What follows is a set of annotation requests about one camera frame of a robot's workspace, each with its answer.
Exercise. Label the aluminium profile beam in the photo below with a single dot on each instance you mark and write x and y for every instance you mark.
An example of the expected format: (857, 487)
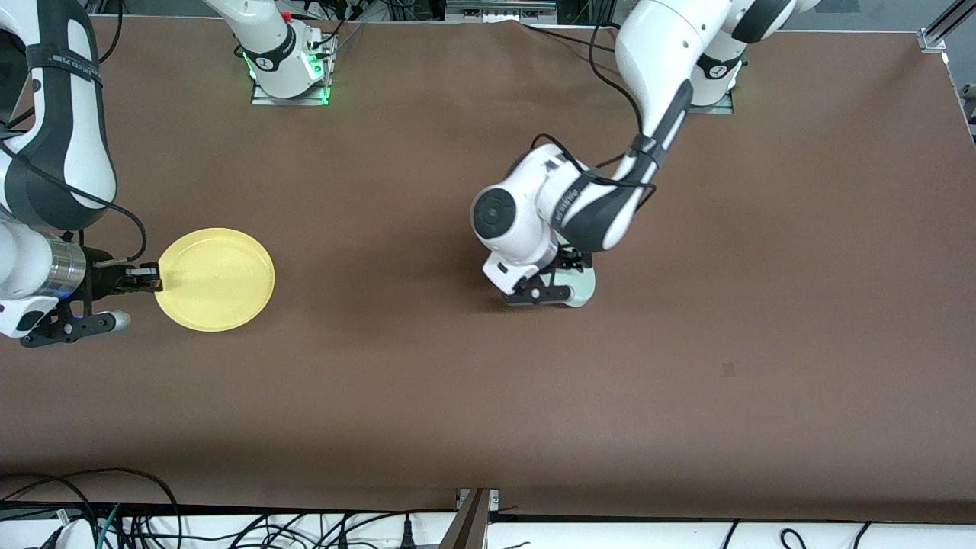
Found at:
(467, 526)

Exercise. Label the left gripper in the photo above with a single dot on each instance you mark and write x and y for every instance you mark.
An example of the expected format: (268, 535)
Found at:
(569, 261)

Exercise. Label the black power plug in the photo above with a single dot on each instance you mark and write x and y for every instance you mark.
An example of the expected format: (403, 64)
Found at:
(408, 535)

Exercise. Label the yellow plastic plate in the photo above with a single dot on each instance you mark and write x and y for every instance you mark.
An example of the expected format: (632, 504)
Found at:
(215, 279)

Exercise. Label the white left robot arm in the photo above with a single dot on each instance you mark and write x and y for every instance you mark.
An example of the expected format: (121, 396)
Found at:
(656, 46)

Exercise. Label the aluminium frame corner bracket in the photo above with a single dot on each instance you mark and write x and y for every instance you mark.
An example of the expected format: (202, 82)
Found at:
(934, 36)

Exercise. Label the grey metal rail bracket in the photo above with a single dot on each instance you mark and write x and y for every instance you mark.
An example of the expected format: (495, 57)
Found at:
(499, 9)

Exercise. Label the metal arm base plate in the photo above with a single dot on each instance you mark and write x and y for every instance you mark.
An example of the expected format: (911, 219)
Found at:
(263, 97)
(720, 108)

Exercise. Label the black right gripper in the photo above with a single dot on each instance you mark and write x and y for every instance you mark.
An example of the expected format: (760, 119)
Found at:
(103, 278)

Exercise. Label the white lower shelf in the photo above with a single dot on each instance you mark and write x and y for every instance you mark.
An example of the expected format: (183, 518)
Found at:
(610, 535)

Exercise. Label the pale green plastic plate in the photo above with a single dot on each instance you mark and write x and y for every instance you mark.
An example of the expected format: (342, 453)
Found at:
(584, 288)

